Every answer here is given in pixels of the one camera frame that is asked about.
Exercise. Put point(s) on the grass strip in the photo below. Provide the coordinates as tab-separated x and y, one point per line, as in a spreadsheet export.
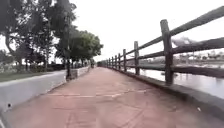
20	76

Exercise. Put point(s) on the low grey concrete wall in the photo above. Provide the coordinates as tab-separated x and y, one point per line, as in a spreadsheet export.
30	88

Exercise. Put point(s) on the dark wooden rail fence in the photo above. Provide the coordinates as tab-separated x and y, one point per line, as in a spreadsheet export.
166	53

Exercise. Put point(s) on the grey concrete kerb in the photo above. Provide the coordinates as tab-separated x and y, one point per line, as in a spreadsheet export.
186	95

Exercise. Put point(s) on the water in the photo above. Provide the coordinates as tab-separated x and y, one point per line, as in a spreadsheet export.
200	83

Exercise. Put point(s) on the distant buildings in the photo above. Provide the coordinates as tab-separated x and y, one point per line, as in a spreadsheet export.
200	57

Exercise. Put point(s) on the red brick path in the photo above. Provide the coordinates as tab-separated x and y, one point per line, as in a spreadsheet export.
103	100

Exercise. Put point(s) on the row of trees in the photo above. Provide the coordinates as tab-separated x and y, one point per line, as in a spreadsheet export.
50	36

